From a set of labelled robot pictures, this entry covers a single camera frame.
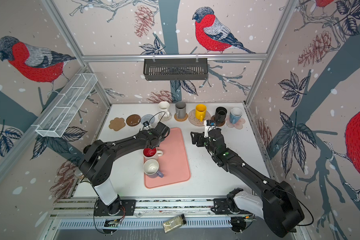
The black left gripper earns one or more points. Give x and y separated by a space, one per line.
163 138

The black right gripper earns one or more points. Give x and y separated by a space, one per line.
197 136

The multicolour zigzag woven coaster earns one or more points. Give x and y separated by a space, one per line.
165 118

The grey round felt coaster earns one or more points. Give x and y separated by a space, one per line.
148 118

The round bunny print coaster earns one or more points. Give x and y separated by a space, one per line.
196 122

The brown round wooden coaster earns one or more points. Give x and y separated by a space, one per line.
220 124

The red interior white mug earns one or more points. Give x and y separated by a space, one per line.
152 154

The white faceted mug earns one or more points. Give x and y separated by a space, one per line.
164 109

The yellow mug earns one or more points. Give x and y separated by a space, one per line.
200 112

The dark brown glossy coaster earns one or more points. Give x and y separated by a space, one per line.
133 120

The grey mug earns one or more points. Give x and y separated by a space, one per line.
181 111

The black mug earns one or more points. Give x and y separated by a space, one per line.
220 114

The white purple handled mug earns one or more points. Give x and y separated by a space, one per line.
151 169

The pink flower shaped coaster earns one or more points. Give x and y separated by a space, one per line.
238 125

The white blue handled mug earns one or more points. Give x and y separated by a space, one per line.
235 115

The tan paw shaped coaster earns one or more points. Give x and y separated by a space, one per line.
117 124

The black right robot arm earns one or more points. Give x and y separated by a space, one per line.
274 202

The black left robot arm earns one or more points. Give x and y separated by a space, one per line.
100 156

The brown rattan woven coaster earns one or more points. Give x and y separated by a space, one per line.
180 120

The pink rectangular tray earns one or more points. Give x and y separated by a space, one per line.
173 164

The black lid spice jar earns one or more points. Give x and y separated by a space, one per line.
86 149

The fallen spice jar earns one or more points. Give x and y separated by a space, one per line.
174 223

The gold lid spice jar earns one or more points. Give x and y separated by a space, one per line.
78 174

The black clamp tool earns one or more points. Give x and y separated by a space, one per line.
281 227

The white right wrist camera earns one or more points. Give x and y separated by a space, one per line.
209 125

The black hanging wire basket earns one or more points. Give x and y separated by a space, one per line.
176 69

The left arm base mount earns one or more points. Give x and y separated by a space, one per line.
119 209

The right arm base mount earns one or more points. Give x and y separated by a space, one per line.
225 206

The white wire mesh shelf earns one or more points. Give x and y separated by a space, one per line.
69 102

